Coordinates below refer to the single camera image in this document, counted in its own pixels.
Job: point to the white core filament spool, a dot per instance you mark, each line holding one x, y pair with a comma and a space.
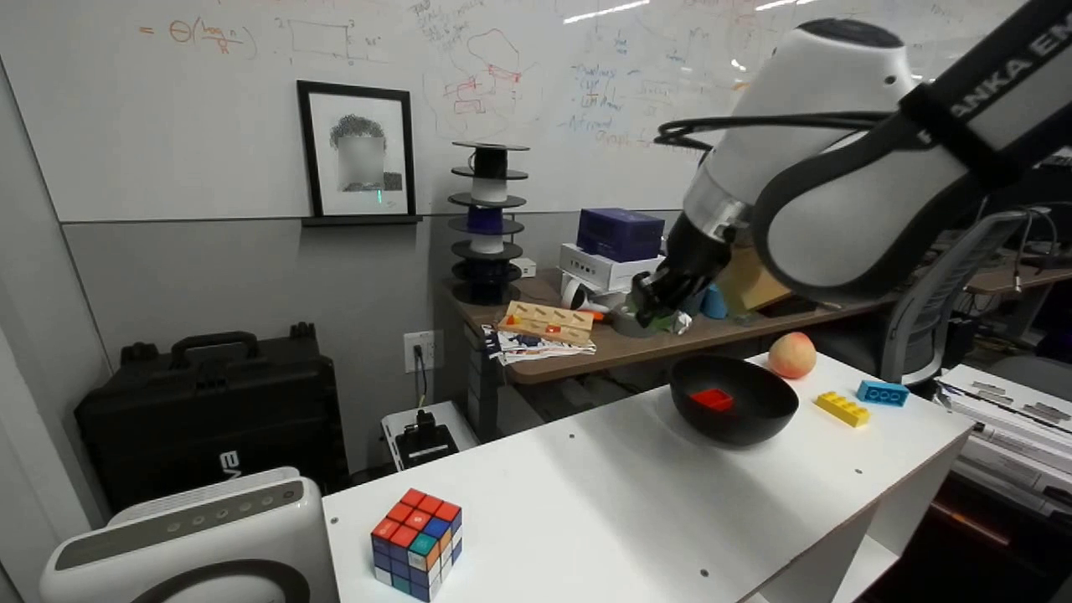
487, 240
487, 188

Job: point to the blue core filament spool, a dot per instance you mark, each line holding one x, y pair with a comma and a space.
484, 221

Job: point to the black charger device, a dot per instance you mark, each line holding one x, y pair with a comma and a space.
425, 439

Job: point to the black bowl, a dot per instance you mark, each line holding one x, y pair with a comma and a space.
731, 425

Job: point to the black core filament spool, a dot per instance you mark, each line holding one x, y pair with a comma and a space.
491, 161
487, 282

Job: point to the white floor box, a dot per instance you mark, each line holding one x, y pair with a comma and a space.
459, 422

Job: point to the black framed portrait picture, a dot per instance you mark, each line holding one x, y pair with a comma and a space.
355, 152

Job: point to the white air purifier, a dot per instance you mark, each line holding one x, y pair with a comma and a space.
190, 523

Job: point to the toy peach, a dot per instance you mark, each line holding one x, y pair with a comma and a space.
791, 356

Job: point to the yellow toy brick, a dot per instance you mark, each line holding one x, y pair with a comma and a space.
843, 412

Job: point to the black hard carrying case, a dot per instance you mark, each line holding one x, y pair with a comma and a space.
214, 425

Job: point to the blue cup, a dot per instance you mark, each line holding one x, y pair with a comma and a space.
713, 303

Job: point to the grey duct tape roll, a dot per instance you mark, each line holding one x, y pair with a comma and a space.
620, 321

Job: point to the white stacked panels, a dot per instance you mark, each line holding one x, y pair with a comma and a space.
1008, 405

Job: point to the white cardboard box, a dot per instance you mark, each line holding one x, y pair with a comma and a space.
608, 274

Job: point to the purple box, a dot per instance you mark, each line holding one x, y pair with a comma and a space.
620, 236

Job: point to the grey office chair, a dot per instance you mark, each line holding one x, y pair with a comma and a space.
926, 323

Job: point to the printed papers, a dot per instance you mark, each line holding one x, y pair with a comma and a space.
523, 353

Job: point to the white wall outlet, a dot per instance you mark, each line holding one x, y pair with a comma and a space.
419, 353

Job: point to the yellow wooden puzzle board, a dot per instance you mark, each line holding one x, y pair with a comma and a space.
546, 323

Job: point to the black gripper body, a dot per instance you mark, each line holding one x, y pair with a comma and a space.
688, 262

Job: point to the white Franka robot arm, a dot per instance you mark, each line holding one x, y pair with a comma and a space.
824, 79

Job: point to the Rubik's cube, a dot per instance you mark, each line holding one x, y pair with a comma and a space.
417, 541

